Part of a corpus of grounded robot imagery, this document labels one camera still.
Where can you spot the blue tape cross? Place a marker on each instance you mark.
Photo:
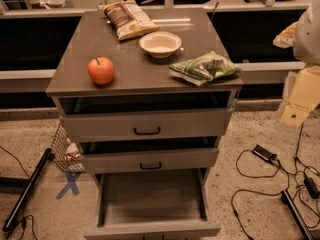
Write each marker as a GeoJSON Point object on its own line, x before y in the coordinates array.
{"type": "Point", "coordinates": [70, 185]}

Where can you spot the black bar right floor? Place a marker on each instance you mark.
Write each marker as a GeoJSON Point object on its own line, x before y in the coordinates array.
{"type": "Point", "coordinates": [296, 215]}

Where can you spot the bottom drawer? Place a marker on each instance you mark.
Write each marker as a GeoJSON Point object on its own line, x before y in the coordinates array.
{"type": "Point", "coordinates": [152, 205]}

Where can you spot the black power adapter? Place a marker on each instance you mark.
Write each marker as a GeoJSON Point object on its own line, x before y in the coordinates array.
{"type": "Point", "coordinates": [264, 154]}
{"type": "Point", "coordinates": [311, 187]}

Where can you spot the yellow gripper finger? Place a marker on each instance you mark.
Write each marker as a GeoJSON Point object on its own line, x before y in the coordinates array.
{"type": "Point", "coordinates": [301, 95]}

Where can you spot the red apple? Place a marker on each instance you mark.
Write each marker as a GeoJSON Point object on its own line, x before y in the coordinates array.
{"type": "Point", "coordinates": [101, 70]}

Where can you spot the top drawer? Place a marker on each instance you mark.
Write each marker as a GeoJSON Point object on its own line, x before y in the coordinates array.
{"type": "Point", "coordinates": [146, 125]}

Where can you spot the green snack bag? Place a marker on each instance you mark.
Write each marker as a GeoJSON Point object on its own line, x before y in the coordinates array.
{"type": "Point", "coordinates": [204, 69]}

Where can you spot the grey drawer cabinet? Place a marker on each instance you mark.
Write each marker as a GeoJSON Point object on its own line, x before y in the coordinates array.
{"type": "Point", "coordinates": [141, 83]}

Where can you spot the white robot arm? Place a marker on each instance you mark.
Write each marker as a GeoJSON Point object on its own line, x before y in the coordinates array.
{"type": "Point", "coordinates": [303, 36]}

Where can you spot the drawer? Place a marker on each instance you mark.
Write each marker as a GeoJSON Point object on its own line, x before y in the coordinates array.
{"type": "Point", "coordinates": [149, 160]}
{"type": "Point", "coordinates": [152, 205]}
{"type": "Point", "coordinates": [146, 125]}

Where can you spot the middle drawer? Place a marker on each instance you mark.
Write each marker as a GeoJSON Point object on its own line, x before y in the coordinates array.
{"type": "Point", "coordinates": [149, 160]}

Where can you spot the brown chip bag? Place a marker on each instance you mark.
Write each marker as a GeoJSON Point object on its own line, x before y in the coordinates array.
{"type": "Point", "coordinates": [129, 20]}

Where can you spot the white bowl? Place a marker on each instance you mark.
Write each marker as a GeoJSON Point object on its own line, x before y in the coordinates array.
{"type": "Point", "coordinates": [160, 44]}

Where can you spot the wire mesh basket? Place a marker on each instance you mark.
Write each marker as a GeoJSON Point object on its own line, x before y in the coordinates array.
{"type": "Point", "coordinates": [65, 153]}

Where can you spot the black bar floor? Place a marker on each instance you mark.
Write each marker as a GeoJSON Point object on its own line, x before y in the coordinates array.
{"type": "Point", "coordinates": [296, 215]}
{"type": "Point", "coordinates": [11, 220]}

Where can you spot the black bar left floor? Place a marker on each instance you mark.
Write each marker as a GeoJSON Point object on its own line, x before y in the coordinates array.
{"type": "Point", "coordinates": [11, 220]}

